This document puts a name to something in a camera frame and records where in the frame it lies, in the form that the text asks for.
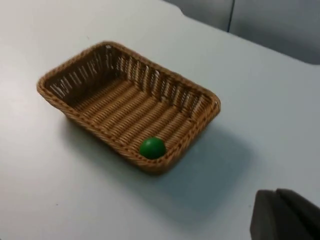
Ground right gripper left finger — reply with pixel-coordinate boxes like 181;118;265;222
249;189;311;240

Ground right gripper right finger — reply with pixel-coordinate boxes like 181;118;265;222
275;187;320;240

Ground green ball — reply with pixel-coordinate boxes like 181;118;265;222
139;136;167;160

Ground light brown wicker basket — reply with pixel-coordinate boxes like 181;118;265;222
36;40;222;176

